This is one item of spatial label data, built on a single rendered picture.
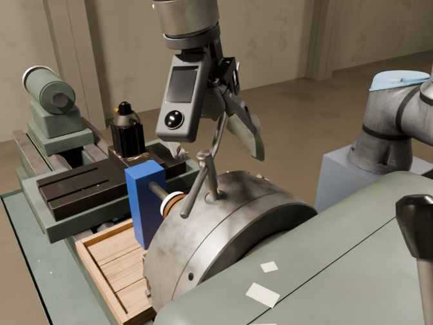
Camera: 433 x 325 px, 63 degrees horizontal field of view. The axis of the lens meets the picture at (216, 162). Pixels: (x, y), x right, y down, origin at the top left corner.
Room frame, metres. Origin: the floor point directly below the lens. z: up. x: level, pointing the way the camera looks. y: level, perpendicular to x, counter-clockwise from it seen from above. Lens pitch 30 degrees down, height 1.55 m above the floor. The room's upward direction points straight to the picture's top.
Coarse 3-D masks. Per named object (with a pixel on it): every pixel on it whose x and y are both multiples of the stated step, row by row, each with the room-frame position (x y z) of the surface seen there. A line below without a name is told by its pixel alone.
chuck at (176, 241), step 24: (240, 192) 0.45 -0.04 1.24; (264, 192) 0.46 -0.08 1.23; (288, 192) 0.49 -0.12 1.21; (168, 216) 0.44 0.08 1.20; (192, 216) 0.42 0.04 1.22; (216, 216) 0.41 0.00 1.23; (168, 240) 0.40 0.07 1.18; (192, 240) 0.38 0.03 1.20; (144, 264) 0.41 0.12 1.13; (168, 264) 0.37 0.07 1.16; (168, 288) 0.35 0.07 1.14
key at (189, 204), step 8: (224, 112) 0.53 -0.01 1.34; (224, 120) 0.52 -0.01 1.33; (216, 128) 0.51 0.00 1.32; (216, 136) 0.49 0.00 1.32; (216, 144) 0.48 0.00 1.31; (216, 152) 0.47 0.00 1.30; (200, 168) 0.43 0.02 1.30; (208, 168) 0.43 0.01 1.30; (200, 176) 0.41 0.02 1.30; (200, 184) 0.39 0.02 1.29; (192, 192) 0.38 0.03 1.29; (192, 200) 0.36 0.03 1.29; (184, 208) 0.35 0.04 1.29; (192, 208) 0.35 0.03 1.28; (184, 216) 0.34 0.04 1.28
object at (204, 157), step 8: (200, 152) 0.44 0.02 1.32; (208, 152) 0.43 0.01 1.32; (200, 160) 0.42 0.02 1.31; (208, 160) 0.42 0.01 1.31; (208, 176) 0.43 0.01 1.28; (216, 176) 0.44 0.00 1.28; (208, 184) 0.43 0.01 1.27; (216, 184) 0.43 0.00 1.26; (216, 192) 0.44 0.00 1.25; (216, 200) 0.44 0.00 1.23
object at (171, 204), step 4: (176, 196) 0.61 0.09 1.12; (180, 196) 0.61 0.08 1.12; (184, 196) 0.61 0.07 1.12; (168, 200) 0.60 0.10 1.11; (172, 200) 0.60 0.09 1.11; (176, 200) 0.60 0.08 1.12; (180, 200) 0.59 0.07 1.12; (168, 204) 0.59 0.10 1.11; (172, 204) 0.59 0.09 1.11; (176, 204) 0.58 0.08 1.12; (164, 208) 0.59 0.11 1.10; (168, 208) 0.58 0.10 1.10; (172, 208) 0.57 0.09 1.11; (164, 212) 0.59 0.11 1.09; (168, 212) 0.58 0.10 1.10; (164, 216) 0.58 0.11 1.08
